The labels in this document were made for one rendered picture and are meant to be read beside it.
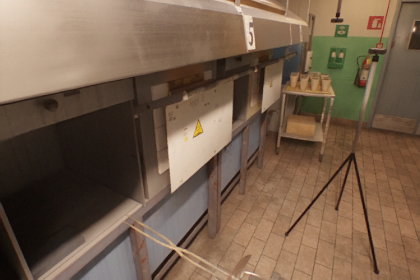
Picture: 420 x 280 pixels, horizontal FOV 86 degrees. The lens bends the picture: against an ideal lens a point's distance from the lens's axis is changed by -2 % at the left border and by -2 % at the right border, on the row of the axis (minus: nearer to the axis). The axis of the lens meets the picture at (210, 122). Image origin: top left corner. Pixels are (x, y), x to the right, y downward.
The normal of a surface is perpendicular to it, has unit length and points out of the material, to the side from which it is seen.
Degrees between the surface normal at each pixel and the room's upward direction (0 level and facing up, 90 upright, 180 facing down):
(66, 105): 90
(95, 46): 80
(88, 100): 90
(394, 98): 90
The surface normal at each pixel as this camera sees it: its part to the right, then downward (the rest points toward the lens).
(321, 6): -0.50, 0.31
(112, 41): 0.85, 0.01
